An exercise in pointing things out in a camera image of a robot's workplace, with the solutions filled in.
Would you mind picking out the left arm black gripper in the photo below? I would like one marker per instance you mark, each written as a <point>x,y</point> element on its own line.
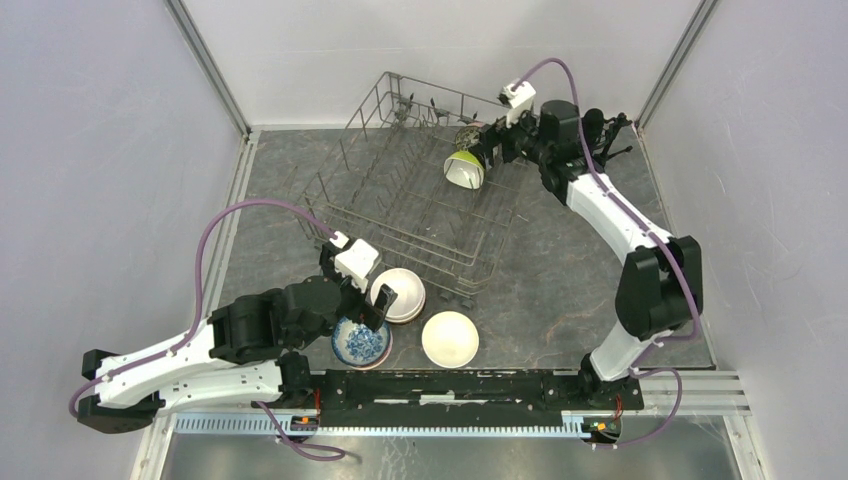
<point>366,312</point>

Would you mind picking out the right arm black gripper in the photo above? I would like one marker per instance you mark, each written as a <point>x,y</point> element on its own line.
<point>492,136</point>

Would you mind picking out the floral brown patterned bowl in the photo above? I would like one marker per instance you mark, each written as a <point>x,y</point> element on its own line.
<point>468,136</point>

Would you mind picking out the green and white bowl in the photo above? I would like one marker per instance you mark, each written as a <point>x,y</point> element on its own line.
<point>463,169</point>

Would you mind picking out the grey wire dish rack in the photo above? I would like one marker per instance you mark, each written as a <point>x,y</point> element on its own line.
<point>383,182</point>

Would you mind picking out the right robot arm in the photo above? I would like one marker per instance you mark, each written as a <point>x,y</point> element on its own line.
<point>660,289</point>

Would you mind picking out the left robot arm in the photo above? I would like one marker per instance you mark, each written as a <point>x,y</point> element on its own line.
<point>249,351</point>

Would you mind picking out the blue floral bowl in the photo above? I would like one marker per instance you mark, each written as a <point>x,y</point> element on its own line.
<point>344,329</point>

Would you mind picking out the black microphone on tripod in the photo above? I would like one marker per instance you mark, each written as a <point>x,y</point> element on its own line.
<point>601,132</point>

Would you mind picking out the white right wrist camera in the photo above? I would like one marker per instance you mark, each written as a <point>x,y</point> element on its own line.
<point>519,97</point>

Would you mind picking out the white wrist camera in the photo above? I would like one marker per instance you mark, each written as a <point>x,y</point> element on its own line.
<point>519,97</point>
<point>354,258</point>

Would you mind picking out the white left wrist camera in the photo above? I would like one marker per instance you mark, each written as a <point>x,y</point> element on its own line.
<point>354,258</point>

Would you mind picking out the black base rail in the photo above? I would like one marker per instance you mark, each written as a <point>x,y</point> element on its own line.
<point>453,398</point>

